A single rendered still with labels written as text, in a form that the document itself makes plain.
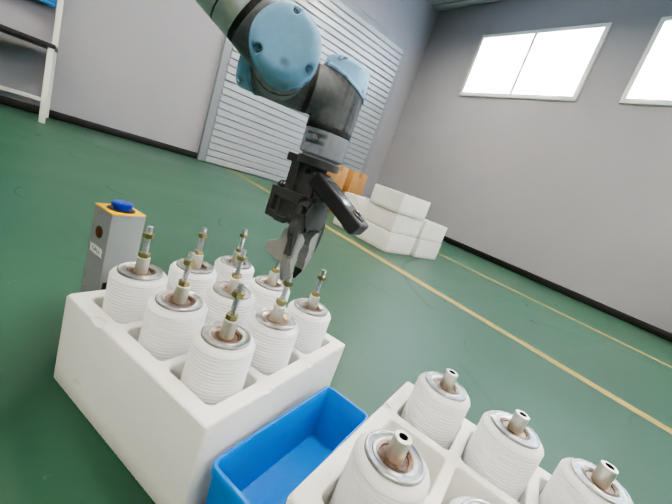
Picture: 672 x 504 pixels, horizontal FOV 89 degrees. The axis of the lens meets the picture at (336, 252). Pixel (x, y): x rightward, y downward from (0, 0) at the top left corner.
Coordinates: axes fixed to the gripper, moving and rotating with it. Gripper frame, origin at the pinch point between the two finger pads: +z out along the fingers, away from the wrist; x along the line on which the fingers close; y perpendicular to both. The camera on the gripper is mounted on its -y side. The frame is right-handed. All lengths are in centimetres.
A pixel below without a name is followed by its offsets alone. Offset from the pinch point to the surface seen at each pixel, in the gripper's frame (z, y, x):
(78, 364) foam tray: 26.8, 25.5, 17.7
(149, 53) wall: -78, 432, -256
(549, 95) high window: -216, -19, -534
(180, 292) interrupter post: 7.5, 12.7, 11.8
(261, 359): 15.3, -1.5, 4.3
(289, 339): 10.9, -3.9, 1.2
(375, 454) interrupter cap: 9.3, -25.5, 15.2
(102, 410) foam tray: 29.9, 16.3, 18.4
